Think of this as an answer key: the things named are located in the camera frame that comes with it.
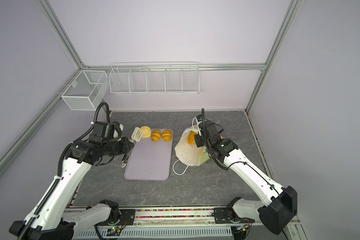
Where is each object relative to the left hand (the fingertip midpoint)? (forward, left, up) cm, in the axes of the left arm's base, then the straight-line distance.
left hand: (132, 147), depth 71 cm
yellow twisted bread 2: (+22, -6, -22) cm, 31 cm away
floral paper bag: (+5, -27, -21) cm, 35 cm away
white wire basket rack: (+48, -10, +6) cm, 50 cm away
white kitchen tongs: (+9, 0, -3) cm, 9 cm away
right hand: (+7, -34, -1) cm, 35 cm away
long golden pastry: (+15, -30, -18) cm, 38 cm away
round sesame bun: (+14, -4, -6) cm, 16 cm away
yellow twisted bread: (+21, -14, -22) cm, 34 cm away
